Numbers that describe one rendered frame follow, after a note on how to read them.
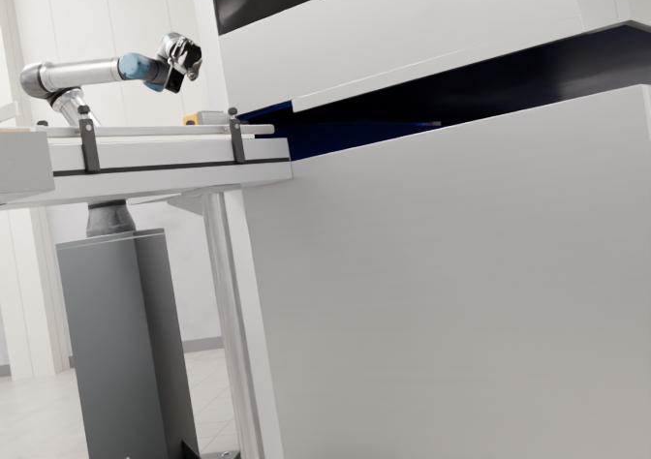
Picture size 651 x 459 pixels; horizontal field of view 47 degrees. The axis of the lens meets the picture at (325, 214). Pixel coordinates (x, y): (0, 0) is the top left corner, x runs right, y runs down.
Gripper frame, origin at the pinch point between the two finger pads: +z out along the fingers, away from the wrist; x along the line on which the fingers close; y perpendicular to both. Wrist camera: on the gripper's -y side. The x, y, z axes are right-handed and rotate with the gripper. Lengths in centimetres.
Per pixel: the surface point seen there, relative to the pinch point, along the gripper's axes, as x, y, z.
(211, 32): -7.6, 16.5, 29.6
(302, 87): 8, 17, 57
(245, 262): 18, -27, 55
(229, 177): -2, -5, 70
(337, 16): 6, 34, 61
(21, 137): -46, -1, 106
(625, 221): 44, 28, 121
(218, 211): -1, -12, 70
